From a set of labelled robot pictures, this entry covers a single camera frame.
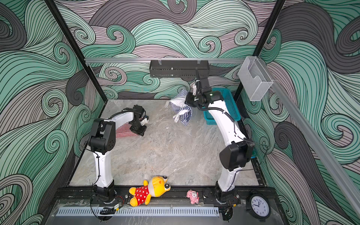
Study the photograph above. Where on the white slotted cable duct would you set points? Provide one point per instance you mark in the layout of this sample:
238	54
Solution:
142	211

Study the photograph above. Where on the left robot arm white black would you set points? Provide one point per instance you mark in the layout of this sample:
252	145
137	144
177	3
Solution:
102	140

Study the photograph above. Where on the small pink plush toy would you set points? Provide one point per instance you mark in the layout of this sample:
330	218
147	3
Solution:
193	196

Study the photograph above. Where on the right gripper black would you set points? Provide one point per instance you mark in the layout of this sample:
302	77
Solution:
190	100

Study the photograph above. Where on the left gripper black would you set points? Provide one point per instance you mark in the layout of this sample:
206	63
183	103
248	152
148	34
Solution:
141	132

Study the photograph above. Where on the yellow plush toy red dress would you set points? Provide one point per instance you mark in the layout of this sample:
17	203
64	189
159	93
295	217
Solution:
155	187

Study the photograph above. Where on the aluminium rail right wall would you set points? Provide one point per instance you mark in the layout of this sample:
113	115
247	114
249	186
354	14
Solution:
339	175

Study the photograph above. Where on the black perforated metal shelf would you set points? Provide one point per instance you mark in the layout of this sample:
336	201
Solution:
181	69

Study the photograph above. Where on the clear plastic wall bin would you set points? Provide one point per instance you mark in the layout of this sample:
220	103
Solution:
255	78

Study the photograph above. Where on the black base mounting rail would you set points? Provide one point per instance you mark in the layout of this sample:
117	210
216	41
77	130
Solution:
207	195

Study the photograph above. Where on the red white striped tank top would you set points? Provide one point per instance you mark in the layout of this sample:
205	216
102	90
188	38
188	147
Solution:
124	131

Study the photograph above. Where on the aluminium rail wall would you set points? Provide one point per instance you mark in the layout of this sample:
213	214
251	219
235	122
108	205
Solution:
339	175
148	60

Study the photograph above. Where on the blue white striped tank top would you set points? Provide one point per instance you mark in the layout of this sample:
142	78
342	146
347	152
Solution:
183	111

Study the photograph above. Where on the aluminium rail back wall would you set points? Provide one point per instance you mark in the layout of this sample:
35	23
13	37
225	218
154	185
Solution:
148	60

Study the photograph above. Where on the black round wall clock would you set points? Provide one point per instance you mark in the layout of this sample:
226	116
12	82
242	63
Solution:
257	205

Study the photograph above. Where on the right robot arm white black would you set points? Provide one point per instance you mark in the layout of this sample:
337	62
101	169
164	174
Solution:
238	148

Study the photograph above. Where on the teal plastic basket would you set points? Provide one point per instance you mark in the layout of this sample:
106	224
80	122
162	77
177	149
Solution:
230	104

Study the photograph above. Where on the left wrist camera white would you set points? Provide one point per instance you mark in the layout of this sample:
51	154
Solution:
144	120

